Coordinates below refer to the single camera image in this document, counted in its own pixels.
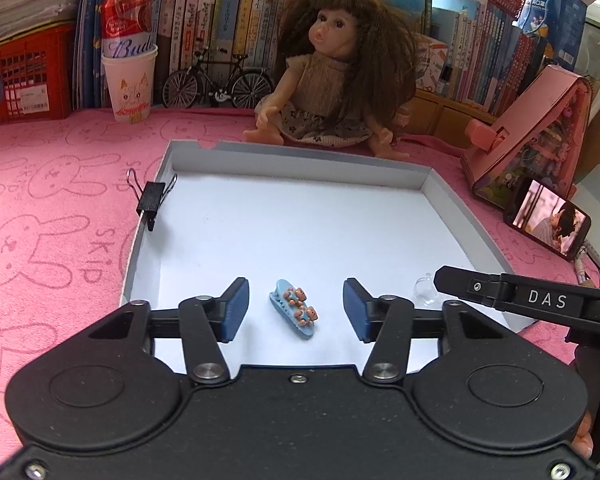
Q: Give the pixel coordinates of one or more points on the red plastic crate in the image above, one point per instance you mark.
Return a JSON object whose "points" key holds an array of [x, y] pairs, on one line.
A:
{"points": [[45, 75]]}

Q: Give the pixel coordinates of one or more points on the blue carton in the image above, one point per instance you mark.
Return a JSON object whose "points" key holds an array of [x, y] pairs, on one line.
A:
{"points": [[565, 20]]}

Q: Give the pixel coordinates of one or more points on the red beer can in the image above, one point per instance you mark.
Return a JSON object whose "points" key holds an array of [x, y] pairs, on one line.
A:
{"points": [[127, 20]]}

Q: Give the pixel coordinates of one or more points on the pink rabbit-print towel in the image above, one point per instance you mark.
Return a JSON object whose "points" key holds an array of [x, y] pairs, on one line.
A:
{"points": [[55, 210]]}

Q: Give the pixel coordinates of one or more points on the colourful stationery carton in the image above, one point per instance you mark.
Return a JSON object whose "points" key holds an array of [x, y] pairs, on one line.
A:
{"points": [[432, 67]]}

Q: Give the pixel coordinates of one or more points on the blue bear hair clip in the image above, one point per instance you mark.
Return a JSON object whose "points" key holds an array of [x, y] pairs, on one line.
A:
{"points": [[285, 305]]}

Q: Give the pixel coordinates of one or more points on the black model bicycle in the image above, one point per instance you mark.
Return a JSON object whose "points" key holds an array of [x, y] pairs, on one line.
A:
{"points": [[220, 95]]}

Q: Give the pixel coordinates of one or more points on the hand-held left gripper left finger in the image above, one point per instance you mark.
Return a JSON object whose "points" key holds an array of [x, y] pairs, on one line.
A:
{"points": [[236, 310]]}

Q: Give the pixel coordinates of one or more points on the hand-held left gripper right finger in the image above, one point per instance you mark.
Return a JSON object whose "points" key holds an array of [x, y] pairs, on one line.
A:
{"points": [[356, 310]]}

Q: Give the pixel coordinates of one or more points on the row of upright books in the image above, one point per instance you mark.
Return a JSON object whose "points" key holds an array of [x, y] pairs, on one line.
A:
{"points": [[205, 5]]}

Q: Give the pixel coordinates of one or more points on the clear round dish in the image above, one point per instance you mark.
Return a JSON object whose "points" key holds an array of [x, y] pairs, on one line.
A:
{"points": [[425, 292]]}

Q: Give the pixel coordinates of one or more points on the white cardboard box tray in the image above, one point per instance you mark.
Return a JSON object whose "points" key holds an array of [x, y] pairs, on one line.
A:
{"points": [[290, 230]]}

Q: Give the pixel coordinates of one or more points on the black binder clip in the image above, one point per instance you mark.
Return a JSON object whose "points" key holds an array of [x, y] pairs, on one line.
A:
{"points": [[152, 200]]}

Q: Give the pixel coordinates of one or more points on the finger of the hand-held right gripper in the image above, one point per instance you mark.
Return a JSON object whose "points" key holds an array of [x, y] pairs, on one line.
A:
{"points": [[465, 285]]}

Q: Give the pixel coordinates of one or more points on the wooden drawer unit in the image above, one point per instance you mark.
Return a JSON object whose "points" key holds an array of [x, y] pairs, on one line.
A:
{"points": [[450, 115]]}

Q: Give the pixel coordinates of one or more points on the brown-haired doll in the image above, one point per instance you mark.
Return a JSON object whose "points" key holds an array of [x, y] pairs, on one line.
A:
{"points": [[330, 75]]}

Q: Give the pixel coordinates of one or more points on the white paper cup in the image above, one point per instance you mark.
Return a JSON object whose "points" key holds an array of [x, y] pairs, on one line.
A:
{"points": [[130, 85]]}

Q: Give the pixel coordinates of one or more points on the pink triangular toy house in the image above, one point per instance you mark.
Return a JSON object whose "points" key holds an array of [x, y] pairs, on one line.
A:
{"points": [[535, 115]]}

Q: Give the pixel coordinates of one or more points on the black smartphone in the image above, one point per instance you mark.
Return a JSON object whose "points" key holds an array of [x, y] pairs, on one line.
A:
{"points": [[550, 220]]}

